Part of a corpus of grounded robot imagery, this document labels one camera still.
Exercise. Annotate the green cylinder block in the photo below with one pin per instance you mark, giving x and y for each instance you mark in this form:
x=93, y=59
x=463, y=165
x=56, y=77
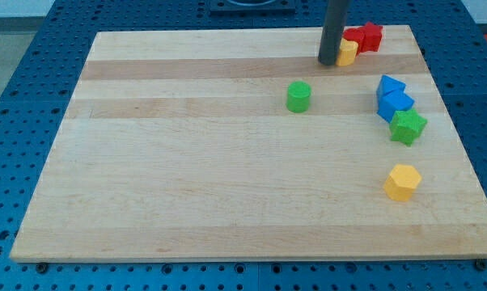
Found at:
x=298, y=96

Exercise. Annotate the blue wedge block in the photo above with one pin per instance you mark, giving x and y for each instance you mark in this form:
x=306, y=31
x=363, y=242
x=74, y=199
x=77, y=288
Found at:
x=388, y=84

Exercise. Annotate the light wooden board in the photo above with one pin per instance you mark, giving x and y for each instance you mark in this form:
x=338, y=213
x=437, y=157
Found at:
x=177, y=146

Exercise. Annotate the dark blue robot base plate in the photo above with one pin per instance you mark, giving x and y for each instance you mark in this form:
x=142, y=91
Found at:
x=222, y=7

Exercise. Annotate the red rounded block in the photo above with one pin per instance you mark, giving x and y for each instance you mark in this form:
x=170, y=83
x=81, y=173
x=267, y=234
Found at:
x=356, y=35

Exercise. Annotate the green star block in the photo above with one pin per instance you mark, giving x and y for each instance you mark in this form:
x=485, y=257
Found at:
x=406, y=126

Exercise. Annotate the yellow hexagon block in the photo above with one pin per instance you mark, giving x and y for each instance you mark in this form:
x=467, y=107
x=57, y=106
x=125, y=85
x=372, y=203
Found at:
x=402, y=182

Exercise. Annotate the red star block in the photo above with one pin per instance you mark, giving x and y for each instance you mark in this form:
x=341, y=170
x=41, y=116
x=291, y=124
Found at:
x=373, y=35

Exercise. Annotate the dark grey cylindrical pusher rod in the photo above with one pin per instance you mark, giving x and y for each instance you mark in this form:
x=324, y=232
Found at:
x=333, y=27

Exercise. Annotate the yellow rounded block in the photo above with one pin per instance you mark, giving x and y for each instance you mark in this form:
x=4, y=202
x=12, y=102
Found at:
x=347, y=52

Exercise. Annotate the blue cube block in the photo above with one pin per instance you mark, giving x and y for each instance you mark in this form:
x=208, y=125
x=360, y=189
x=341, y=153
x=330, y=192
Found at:
x=391, y=102

